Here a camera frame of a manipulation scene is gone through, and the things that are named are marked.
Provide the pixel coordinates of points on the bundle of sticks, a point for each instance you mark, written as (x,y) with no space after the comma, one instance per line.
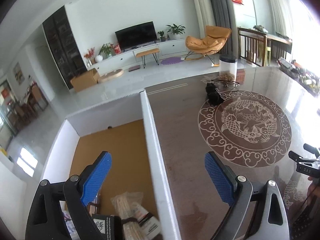
(123,207)

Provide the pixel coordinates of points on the black eyeglasses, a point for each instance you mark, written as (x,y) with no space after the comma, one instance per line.
(225,83)

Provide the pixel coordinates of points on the red flower vase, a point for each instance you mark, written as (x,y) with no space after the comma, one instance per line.
(89,56)

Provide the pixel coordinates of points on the wooden bench stool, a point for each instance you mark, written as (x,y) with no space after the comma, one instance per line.
(152,52)

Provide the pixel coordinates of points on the black flat television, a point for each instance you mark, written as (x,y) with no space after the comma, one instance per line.
(136,35)

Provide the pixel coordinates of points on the clear jar black lid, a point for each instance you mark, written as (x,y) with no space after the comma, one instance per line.
(228,67)

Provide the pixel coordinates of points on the orange lounge chair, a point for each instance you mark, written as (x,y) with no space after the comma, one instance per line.
(214,40)

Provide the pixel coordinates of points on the black display cabinet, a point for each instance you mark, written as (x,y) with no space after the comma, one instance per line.
(63,46)

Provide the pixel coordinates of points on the black rectangular box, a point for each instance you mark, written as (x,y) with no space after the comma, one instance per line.
(109,226)

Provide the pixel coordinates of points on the white tv cabinet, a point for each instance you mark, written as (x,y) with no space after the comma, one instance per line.
(128,59)

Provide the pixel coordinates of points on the cardboard box on floor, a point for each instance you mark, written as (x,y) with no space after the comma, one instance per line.
(85,80)

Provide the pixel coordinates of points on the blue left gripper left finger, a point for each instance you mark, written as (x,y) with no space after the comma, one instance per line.
(93,176)

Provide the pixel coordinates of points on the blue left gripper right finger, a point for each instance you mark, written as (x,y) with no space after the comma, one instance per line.
(222,177)

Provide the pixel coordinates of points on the leafy plant by television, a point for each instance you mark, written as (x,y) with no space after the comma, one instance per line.
(106,50)

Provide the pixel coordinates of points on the white orange carton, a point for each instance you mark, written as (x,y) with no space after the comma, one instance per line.
(147,221)

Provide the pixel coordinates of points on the black scrunchie cloth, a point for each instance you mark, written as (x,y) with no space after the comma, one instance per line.
(213,95)

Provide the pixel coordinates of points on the green potted plant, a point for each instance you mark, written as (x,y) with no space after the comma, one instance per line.
(176,30)

